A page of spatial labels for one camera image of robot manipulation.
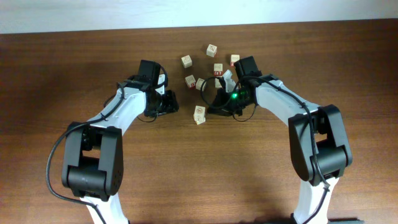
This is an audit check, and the K wooden block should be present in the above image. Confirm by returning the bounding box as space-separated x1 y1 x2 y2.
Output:
185 75 196 89

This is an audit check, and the middle red wooden block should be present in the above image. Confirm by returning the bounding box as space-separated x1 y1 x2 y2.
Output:
213 63 223 76

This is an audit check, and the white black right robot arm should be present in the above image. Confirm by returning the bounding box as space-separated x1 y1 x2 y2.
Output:
208 56 353 223

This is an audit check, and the yellow blue wooden block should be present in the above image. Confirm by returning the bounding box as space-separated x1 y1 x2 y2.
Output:
194 106 206 117

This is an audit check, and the green R wooden block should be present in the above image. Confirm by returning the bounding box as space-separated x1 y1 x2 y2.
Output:
181 55 193 68

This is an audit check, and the yellow O wooden block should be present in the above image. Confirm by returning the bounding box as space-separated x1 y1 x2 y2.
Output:
193 114 206 125

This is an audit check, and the top wooden block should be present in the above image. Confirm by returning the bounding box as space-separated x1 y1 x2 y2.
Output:
206 44 217 57

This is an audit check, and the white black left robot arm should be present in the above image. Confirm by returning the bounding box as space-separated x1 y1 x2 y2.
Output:
62 60 179 223

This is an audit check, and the tilted red-sided wooden block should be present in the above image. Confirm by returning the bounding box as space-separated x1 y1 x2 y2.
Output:
195 78 206 91

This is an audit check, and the far right red block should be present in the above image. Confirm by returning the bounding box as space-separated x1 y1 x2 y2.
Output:
230 54 240 67

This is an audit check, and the green A wooden block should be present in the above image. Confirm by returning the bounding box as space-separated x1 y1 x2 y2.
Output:
215 76 223 88

